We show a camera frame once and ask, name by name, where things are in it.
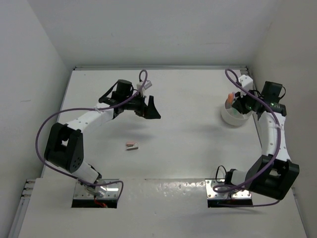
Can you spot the white round divided organizer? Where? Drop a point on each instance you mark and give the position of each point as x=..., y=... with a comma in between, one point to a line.
x=230, y=118

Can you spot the orange highlighter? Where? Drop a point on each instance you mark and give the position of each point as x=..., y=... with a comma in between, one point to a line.
x=230, y=98

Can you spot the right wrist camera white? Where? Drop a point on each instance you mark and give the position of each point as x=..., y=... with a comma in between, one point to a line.
x=246, y=82

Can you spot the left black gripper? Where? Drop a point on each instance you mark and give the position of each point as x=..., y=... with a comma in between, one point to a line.
x=149, y=111

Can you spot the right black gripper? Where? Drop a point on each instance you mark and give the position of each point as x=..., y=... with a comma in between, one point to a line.
x=238, y=103

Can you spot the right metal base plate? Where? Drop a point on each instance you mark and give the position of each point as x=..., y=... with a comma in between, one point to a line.
x=214, y=193

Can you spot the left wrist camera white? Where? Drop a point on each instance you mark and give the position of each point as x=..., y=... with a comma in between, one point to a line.
x=143, y=86

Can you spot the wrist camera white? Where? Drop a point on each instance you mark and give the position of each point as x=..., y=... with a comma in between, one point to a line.
x=143, y=86
x=246, y=82

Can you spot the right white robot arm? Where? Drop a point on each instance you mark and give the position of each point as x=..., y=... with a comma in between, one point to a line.
x=273, y=174

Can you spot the metal base plate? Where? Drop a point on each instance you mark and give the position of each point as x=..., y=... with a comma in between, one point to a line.
x=214, y=193
x=105, y=192

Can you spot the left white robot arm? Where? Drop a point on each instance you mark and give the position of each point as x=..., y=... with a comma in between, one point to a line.
x=65, y=146

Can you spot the pink mini stapler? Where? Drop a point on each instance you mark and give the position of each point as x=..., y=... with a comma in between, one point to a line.
x=132, y=146

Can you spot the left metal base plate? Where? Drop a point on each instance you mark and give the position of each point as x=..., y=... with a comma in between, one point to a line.
x=105, y=192

